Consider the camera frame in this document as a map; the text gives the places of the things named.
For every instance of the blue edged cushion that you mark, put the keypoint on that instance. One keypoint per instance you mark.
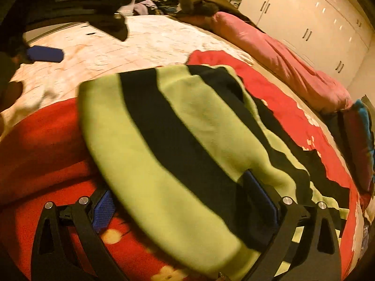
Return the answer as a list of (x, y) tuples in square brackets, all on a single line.
[(359, 140)]

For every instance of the pile of clothes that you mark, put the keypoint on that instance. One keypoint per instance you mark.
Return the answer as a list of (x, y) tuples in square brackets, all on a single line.
[(158, 1)]

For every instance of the green black striped sweater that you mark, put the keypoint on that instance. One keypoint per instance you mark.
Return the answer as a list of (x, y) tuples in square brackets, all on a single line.
[(181, 128)]

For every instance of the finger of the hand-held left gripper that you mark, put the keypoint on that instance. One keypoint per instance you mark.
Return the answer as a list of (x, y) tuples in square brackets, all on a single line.
[(45, 54), (96, 22)]

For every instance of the brown plush toy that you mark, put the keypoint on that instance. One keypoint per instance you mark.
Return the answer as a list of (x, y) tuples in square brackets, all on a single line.
[(193, 4)]

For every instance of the red printed blanket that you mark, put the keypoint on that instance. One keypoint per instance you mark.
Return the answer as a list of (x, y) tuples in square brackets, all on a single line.
[(44, 140)]

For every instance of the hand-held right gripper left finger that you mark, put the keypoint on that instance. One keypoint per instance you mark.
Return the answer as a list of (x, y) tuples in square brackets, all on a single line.
[(102, 209)]

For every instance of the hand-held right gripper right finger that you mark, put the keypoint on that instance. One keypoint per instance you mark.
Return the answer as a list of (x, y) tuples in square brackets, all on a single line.
[(260, 199)]

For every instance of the peach printed fleece blanket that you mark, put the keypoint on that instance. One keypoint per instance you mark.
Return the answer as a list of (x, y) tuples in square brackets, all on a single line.
[(146, 44)]

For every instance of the brown cloth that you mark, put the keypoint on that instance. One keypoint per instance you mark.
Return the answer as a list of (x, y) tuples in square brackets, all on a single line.
[(231, 7)]

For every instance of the white glossy wardrobe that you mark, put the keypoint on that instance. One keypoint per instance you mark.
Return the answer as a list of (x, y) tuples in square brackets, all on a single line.
[(307, 11)]

